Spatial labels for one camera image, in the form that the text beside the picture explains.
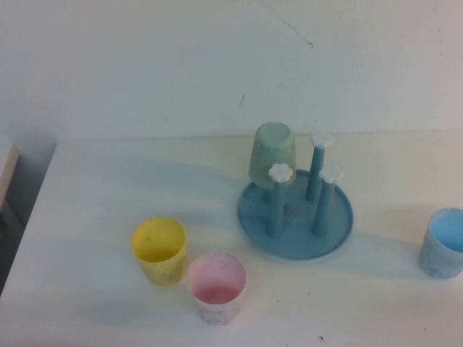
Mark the green plastic cup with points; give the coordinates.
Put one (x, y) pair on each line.
(269, 155)

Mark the blue cup stand white caps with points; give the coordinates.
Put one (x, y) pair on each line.
(296, 227)

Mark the yellow plastic cup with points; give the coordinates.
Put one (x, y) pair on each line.
(162, 264)

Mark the pink plastic cup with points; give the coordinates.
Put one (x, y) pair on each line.
(217, 300)

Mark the blue plastic cup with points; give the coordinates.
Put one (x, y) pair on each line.
(437, 260)

